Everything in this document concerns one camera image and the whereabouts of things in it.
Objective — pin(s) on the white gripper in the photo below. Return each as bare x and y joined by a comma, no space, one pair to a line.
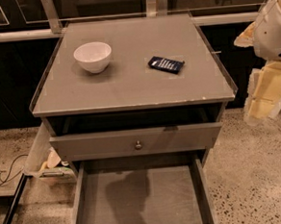
272,38

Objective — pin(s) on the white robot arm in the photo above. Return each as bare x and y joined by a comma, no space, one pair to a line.
279,1

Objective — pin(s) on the grey drawer cabinet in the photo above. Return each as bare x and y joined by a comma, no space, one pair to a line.
128,94

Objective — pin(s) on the round metal drawer knob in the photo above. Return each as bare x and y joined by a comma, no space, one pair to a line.
138,145

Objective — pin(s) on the grey open middle drawer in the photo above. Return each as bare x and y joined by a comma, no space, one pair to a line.
161,189

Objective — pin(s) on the grey top drawer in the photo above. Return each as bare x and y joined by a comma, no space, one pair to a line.
108,145

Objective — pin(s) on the white ceramic bowl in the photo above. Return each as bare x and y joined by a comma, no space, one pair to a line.
93,57

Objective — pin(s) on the clear plastic storage bin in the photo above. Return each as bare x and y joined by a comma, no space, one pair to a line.
44,164

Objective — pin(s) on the metal railing frame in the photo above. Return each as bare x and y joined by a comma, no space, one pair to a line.
37,19

